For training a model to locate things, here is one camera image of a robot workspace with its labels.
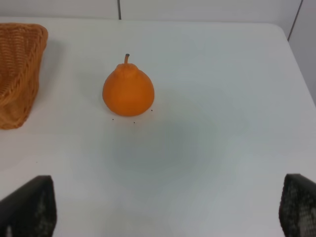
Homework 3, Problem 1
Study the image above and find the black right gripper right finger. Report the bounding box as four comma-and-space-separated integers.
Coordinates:
278, 174, 316, 237

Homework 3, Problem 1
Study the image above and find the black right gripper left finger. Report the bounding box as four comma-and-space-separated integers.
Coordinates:
0, 175, 57, 237

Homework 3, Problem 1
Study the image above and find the orange fruit with stem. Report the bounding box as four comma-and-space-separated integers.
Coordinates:
102, 54, 155, 117

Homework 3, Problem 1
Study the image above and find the orange woven wicker basket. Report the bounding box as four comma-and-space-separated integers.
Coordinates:
0, 23, 48, 130

